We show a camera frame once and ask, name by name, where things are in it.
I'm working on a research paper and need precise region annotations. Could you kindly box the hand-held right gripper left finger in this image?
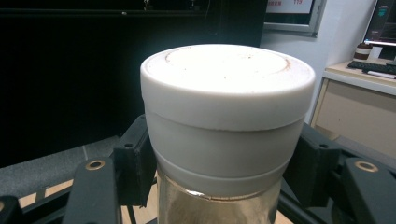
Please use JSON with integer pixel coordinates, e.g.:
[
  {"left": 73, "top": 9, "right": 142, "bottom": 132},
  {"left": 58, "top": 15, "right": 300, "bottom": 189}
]
[{"left": 112, "top": 114, "right": 157, "bottom": 208}]

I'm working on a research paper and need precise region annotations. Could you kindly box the grey framed wall board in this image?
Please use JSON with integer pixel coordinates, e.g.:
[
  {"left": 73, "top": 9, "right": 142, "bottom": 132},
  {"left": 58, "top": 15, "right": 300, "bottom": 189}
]
[{"left": 262, "top": 0, "right": 327, "bottom": 38}]

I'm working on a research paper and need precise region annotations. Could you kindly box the white-lidded glass jar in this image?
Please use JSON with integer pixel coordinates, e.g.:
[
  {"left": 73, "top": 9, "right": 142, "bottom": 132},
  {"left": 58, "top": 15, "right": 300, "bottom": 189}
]
[{"left": 139, "top": 43, "right": 317, "bottom": 224}]

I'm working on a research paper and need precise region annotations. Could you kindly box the brown and white cup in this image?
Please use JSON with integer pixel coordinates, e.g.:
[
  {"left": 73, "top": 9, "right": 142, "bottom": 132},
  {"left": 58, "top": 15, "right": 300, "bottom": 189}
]
[{"left": 353, "top": 42, "right": 374, "bottom": 61}]

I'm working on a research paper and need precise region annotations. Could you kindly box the black curtain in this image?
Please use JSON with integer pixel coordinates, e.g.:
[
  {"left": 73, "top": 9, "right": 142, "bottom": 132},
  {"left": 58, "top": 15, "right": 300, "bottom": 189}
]
[{"left": 0, "top": 0, "right": 269, "bottom": 169}]

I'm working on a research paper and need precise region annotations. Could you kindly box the black keyboard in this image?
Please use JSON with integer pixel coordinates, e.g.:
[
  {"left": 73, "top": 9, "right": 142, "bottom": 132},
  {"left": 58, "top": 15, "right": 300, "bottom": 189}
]
[{"left": 346, "top": 60, "right": 396, "bottom": 76}]

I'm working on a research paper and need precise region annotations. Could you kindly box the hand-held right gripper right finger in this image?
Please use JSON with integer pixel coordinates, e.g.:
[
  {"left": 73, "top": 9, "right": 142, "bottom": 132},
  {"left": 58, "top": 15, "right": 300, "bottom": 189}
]
[{"left": 282, "top": 122, "right": 343, "bottom": 209}]

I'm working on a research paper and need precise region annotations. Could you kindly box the beige office desk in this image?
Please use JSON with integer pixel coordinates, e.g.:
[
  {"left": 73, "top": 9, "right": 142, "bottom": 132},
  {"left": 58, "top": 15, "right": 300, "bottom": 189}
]
[{"left": 310, "top": 60, "right": 396, "bottom": 161}]

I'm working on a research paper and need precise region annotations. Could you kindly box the computer monitor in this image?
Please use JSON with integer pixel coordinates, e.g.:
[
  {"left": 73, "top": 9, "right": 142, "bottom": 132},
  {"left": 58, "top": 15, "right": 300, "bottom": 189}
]
[{"left": 363, "top": 0, "right": 396, "bottom": 48}]

